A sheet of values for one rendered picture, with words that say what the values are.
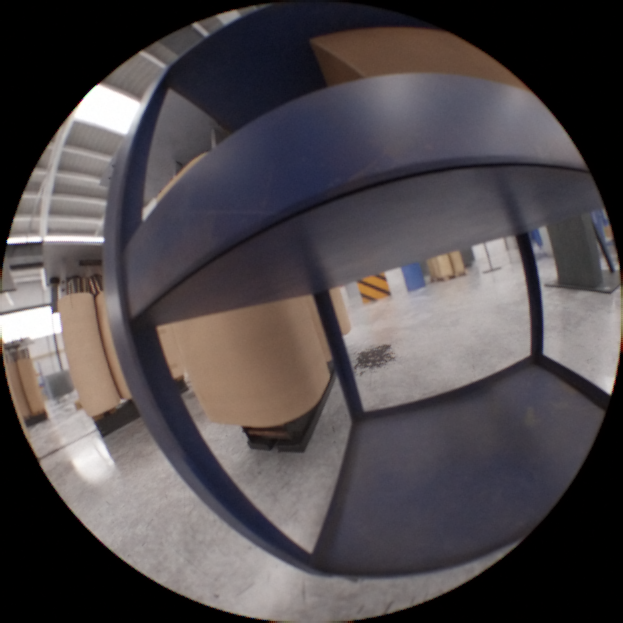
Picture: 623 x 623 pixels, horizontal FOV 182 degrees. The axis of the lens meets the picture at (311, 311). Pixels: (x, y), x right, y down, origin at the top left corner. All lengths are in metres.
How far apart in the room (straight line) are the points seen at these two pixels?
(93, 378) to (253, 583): 1.65
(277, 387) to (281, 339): 0.12
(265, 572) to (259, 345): 0.57
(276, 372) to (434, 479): 0.43
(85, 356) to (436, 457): 1.99
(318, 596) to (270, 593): 0.09
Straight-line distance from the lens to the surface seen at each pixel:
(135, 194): 0.19
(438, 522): 0.39
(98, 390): 1.86
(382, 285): 5.88
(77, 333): 1.89
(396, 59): 0.26
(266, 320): 0.49
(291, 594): 0.53
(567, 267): 2.23
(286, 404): 0.53
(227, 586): 0.59
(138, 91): 10.68
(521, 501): 0.42
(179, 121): 1.00
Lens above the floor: 0.49
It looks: 2 degrees down
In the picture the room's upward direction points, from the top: 18 degrees counter-clockwise
